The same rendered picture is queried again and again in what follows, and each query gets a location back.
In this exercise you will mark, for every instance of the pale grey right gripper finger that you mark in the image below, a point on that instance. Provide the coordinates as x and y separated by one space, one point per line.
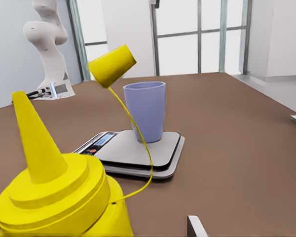
195 228

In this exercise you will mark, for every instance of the yellow sauce bottle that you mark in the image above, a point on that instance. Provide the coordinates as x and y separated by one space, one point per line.
64 192

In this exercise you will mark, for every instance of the yellow tethered bottle cap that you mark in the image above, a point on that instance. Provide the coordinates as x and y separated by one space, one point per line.
112 65

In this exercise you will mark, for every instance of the blue plastic cup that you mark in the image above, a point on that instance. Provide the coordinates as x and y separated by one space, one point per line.
146 111

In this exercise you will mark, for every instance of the grey digital kitchen scale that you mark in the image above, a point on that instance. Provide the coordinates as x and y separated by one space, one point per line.
128 153

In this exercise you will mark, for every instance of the grey window frame grid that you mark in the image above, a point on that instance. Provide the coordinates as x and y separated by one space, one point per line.
199 33

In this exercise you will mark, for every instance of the silver frame post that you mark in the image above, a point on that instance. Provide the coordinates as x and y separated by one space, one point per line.
79 42
246 37

